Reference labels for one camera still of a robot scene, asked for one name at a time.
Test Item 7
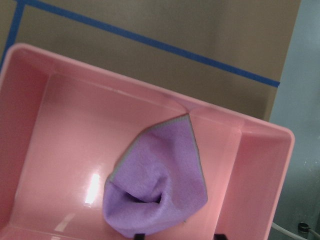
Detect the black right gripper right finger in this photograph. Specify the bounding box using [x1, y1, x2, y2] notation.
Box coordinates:
[215, 234, 227, 240]

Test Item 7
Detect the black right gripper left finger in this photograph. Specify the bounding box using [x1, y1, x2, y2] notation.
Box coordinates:
[134, 233, 145, 240]

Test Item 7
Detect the purple cloth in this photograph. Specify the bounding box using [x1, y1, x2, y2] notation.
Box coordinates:
[102, 114, 208, 238]

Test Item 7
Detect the pink plastic bin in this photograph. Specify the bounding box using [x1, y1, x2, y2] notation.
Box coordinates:
[0, 43, 295, 240]

